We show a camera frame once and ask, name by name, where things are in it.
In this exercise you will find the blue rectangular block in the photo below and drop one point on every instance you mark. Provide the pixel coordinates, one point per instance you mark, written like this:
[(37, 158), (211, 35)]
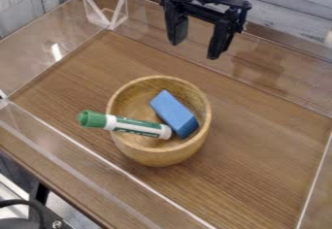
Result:
[(174, 113)]

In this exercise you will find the green and white marker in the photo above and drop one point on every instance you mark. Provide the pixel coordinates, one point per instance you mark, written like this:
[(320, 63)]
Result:
[(123, 124)]

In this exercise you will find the brown wooden bowl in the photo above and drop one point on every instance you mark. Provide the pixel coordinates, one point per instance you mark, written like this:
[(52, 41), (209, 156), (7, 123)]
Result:
[(130, 102)]

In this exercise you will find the black table leg frame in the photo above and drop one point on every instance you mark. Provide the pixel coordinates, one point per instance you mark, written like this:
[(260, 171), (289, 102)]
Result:
[(44, 215)]

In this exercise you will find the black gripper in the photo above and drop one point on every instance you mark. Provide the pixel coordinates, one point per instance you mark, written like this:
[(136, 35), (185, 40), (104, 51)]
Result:
[(227, 13)]

